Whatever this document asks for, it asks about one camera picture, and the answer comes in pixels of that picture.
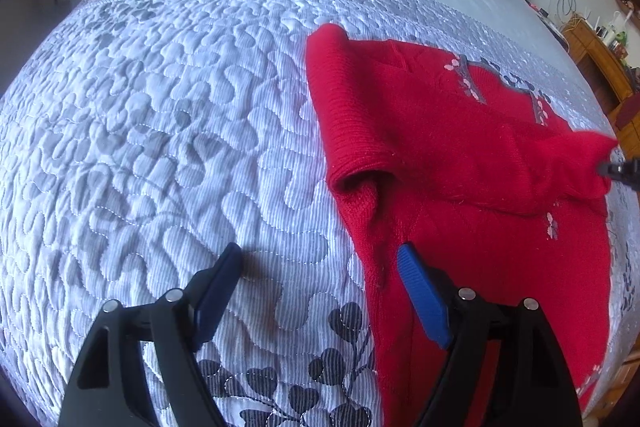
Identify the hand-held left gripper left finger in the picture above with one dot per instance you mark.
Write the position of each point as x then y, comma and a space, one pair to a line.
215, 297

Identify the red knitted sweater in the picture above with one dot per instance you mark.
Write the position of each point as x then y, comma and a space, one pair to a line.
425, 132

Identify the grey quilted floral bedspread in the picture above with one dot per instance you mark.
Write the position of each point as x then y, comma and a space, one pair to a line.
150, 132

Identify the wooden cabinet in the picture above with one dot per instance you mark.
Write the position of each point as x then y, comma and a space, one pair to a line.
597, 62

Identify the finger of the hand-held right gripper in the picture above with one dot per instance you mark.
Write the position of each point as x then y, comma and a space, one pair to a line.
622, 169

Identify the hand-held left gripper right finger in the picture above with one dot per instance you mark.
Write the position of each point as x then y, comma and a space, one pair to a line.
421, 294

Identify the white bottle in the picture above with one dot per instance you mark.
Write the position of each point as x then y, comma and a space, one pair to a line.
612, 29

